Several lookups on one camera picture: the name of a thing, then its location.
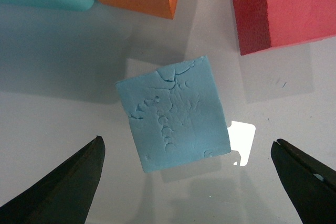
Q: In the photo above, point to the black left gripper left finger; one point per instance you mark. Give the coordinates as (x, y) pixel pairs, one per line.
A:
(65, 194)

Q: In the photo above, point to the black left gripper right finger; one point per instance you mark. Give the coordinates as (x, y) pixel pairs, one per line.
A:
(309, 183)

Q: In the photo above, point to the blue foam block cracked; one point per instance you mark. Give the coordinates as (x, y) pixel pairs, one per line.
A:
(175, 115)

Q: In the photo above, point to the red foam block front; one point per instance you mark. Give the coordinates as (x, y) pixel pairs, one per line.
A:
(269, 24)

